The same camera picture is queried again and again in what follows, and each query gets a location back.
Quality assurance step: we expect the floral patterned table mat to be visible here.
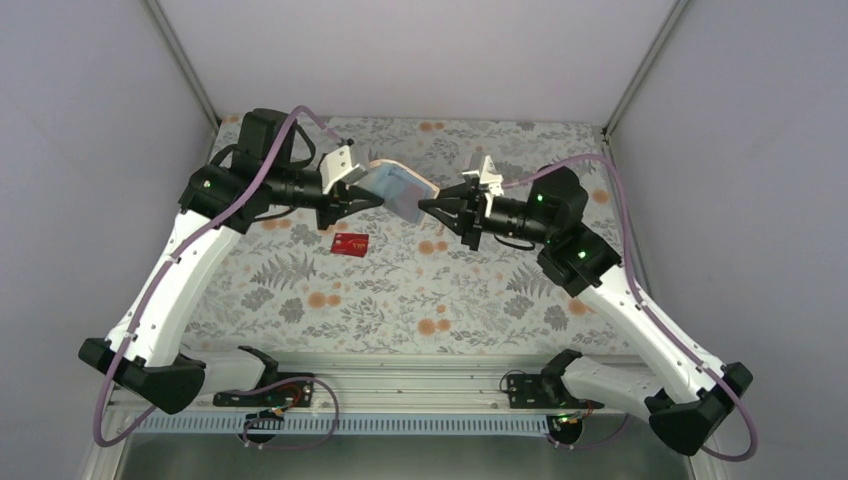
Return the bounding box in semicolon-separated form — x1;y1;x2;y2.
182;117;632;356

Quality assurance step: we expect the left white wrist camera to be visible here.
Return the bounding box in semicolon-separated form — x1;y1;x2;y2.
318;139;369;194

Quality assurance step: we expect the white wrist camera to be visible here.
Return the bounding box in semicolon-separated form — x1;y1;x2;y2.
318;139;369;194
462;152;504;196

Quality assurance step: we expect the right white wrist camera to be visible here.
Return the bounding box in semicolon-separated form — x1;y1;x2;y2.
462;152;504;196

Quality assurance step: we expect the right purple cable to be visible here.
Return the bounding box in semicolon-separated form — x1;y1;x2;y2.
500;153;760;464

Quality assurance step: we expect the red credit card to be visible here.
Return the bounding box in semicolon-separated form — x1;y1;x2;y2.
330;232;369;258

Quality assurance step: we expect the grey slotted cable duct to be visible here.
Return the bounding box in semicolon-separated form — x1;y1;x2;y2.
135;412;549;437

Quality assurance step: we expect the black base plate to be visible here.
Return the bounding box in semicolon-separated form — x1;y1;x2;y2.
501;373;604;410
212;372;315;409

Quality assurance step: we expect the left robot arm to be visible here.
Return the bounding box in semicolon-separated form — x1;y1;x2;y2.
78;109;381;414

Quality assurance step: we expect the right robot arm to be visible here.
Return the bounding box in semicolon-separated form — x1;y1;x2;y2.
418;167;753;456

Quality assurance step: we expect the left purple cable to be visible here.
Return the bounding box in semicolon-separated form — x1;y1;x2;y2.
92;104;352;452

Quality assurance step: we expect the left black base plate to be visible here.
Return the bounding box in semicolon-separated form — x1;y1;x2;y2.
212;372;315;409

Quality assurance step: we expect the purple cable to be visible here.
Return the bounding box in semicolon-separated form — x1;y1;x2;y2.
92;104;352;452
500;153;760;464

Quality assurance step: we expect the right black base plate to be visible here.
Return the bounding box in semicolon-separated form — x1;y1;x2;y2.
501;373;604;410

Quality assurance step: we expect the aluminium mounting rail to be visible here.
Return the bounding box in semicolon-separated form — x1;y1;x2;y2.
294;363;588;414

